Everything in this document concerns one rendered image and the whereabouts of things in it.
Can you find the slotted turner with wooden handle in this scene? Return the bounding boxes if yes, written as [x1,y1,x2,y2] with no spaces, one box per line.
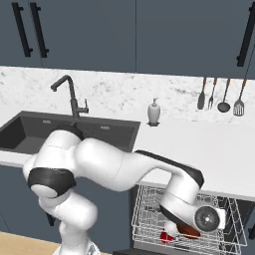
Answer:
[232,79,249,118]

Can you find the dark fork with wooden handle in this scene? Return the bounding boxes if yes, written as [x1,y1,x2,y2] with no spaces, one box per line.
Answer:
[207,77,219,111]

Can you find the wide blue-grey wall cupboard door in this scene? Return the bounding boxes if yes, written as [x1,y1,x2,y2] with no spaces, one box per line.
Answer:
[134,0,255,80]

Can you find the black wall cupboard handle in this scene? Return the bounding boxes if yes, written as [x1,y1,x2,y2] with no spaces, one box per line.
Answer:
[236,1,255,68]
[11,2,34,58]
[29,2,50,59]

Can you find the red cup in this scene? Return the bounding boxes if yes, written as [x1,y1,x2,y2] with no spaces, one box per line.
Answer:
[159,231,175,245]

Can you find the narrow blue-grey wall cupboard door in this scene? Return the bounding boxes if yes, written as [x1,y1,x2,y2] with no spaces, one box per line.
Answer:
[0,0,43,69]

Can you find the brown bowl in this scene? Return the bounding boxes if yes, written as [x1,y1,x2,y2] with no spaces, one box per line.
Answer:
[176,223,202,239]

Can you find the dark ladle with wooden handle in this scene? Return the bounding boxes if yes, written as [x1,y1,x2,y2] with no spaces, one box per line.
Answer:
[216,78,232,114]

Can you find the black sink tap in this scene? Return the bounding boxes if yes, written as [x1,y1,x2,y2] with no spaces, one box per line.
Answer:
[50,74,90,121]

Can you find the dark spoon with wooden handle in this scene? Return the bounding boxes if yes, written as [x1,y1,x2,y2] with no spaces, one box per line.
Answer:
[196,77,208,111]

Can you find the black base cupboard handle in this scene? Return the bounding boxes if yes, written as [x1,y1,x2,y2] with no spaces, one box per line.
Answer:
[45,212,56,228]
[247,222,255,241]

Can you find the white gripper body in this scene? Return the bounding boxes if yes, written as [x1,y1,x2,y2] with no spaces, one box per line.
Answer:
[164,221,179,235]

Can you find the white wire dishwasher rack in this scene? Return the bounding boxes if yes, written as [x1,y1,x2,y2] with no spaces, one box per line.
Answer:
[130,183,249,255]

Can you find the black dishwasher door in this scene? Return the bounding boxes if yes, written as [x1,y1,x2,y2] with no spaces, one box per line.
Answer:
[112,247,160,255]

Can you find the white soap dispenser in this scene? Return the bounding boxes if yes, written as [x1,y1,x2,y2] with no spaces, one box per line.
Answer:
[146,97,162,128]

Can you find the blue-grey base cupboard door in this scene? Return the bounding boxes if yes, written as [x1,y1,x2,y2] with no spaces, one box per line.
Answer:
[0,163,131,245]
[237,198,255,255]

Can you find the dark grey sink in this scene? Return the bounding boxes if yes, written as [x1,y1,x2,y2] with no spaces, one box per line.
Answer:
[0,110,141,155]

